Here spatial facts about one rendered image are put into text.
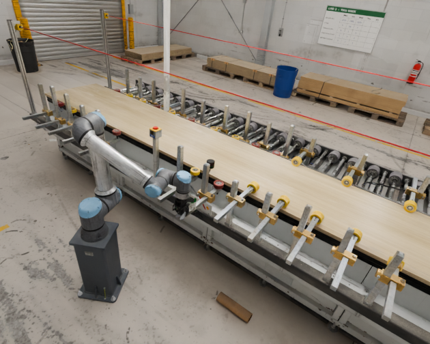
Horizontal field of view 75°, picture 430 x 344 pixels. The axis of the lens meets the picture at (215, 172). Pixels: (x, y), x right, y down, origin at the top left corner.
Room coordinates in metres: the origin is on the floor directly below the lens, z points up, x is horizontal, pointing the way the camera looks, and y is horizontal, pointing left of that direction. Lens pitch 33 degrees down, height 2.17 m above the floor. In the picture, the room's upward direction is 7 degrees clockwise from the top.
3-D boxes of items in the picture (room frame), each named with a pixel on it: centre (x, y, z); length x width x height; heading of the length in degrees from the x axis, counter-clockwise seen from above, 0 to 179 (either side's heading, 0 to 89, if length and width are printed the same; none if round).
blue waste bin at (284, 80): (7.39, -1.52, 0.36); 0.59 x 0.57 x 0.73; 148
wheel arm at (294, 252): (1.26, -0.60, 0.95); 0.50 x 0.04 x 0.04; 148
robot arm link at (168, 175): (1.44, 0.30, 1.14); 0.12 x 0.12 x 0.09; 75
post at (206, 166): (1.70, 0.06, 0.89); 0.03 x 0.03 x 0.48; 58
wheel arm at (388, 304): (0.94, -0.98, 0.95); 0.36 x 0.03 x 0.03; 148
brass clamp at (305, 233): (1.29, -0.59, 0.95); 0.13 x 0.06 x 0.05; 58
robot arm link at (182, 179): (1.42, 0.19, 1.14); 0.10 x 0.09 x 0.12; 75
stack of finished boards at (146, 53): (9.99, 2.30, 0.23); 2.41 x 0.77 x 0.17; 149
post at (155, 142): (1.97, 0.50, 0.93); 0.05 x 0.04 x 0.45; 58
